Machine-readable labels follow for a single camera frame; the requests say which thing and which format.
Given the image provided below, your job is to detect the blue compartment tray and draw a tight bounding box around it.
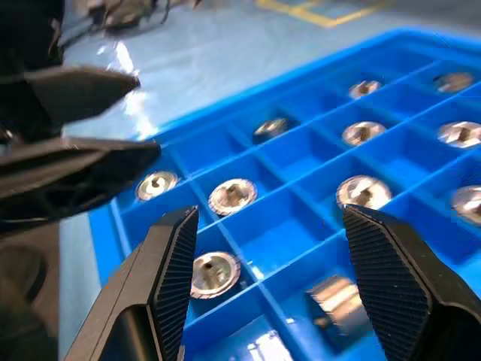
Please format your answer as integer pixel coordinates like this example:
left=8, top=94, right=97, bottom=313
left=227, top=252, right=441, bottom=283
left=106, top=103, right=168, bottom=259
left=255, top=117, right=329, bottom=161
left=89, top=25, right=481, bottom=361

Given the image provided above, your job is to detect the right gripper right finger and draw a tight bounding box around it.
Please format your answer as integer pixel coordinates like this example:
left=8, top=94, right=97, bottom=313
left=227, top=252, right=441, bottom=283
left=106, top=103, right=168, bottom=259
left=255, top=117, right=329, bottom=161
left=341, top=204, right=481, bottom=361

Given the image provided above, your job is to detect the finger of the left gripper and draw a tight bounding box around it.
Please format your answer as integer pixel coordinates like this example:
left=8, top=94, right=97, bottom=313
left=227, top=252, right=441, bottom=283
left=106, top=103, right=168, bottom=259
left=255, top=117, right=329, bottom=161
left=24, top=65, right=142, bottom=125
left=0, top=135, right=162, bottom=231

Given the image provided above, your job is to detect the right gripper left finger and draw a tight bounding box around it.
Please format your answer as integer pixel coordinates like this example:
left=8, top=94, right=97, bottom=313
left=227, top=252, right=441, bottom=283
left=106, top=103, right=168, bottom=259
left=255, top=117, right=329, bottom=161
left=63, top=205, right=200, bottom=361

